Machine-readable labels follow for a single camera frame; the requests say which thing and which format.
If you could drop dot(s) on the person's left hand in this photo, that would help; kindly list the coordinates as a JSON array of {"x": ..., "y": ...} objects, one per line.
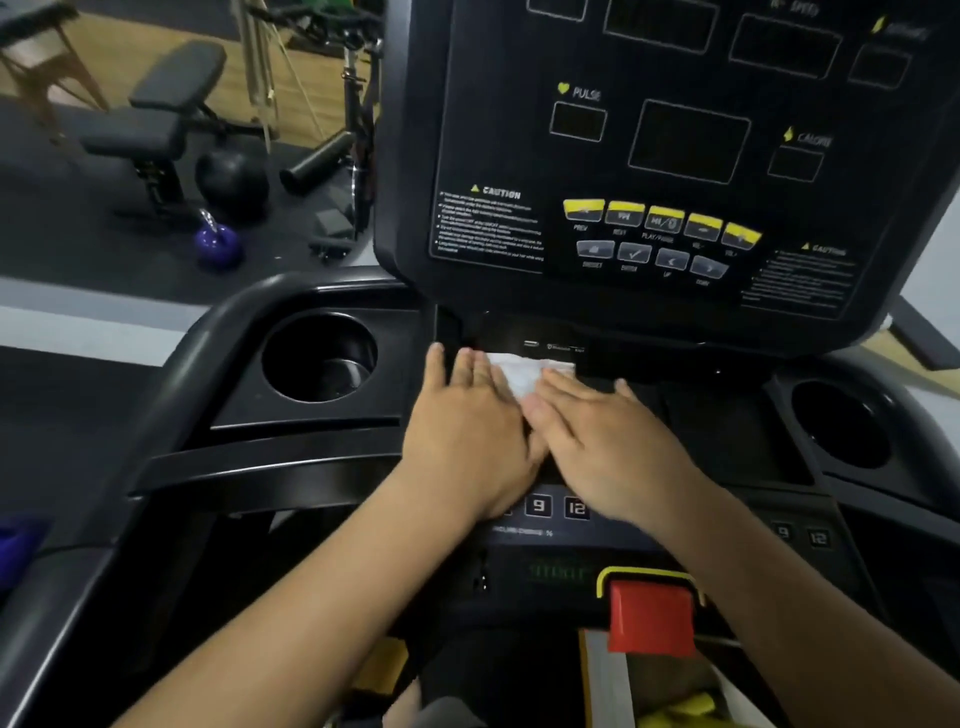
[{"x": 465, "y": 442}]

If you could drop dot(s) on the person's right hand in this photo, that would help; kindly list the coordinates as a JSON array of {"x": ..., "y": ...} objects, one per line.
[{"x": 622, "y": 457}]

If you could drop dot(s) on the person's left little finger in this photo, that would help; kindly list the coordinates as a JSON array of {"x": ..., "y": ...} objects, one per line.
[{"x": 434, "y": 371}]

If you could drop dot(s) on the person's right little finger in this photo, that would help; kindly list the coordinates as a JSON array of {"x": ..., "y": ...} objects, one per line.
[{"x": 627, "y": 394}]

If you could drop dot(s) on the person's left middle finger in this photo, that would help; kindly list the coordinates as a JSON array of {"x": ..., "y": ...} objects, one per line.
[{"x": 484, "y": 386}]

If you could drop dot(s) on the white cleaning wipe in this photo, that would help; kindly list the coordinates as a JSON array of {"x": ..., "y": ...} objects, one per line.
[{"x": 529, "y": 371}]

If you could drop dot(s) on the person's left forearm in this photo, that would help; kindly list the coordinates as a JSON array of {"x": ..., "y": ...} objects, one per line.
[{"x": 300, "y": 622}]

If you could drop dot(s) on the person's right forearm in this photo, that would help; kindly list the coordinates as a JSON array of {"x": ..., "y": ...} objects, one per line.
[{"x": 795, "y": 622}]

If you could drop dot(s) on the black treadmill display console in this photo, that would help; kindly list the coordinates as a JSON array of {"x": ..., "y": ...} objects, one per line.
[{"x": 675, "y": 300}]

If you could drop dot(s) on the black treadmill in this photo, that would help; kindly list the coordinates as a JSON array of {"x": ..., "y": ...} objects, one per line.
[{"x": 300, "y": 457}]

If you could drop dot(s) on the small black block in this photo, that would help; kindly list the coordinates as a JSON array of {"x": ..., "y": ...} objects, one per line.
[{"x": 334, "y": 223}]

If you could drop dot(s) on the red safety stop button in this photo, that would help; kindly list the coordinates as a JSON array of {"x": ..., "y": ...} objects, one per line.
[{"x": 651, "y": 619}]

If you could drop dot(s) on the black foam roller pad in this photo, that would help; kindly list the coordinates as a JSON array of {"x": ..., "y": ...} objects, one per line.
[{"x": 315, "y": 161}]

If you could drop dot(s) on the purple kettlebell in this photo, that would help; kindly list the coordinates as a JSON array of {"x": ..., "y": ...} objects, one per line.
[{"x": 219, "y": 247}]

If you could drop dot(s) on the black medicine ball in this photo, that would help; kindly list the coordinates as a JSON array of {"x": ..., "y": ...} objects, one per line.
[{"x": 232, "y": 184}]

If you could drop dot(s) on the black weight bench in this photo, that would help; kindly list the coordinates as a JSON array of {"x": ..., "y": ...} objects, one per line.
[{"x": 161, "y": 112}]

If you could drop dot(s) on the purple object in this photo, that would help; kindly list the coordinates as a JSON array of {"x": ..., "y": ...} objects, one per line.
[{"x": 19, "y": 551}]

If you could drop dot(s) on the wooden stool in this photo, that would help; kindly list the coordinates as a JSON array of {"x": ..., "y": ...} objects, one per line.
[{"x": 34, "y": 67}]

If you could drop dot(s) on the black exercise machine frame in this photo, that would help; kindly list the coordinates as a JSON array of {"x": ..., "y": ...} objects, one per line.
[{"x": 364, "y": 112}]

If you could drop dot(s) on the black metal frame leg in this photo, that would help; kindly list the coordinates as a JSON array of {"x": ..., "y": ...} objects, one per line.
[{"x": 926, "y": 337}]

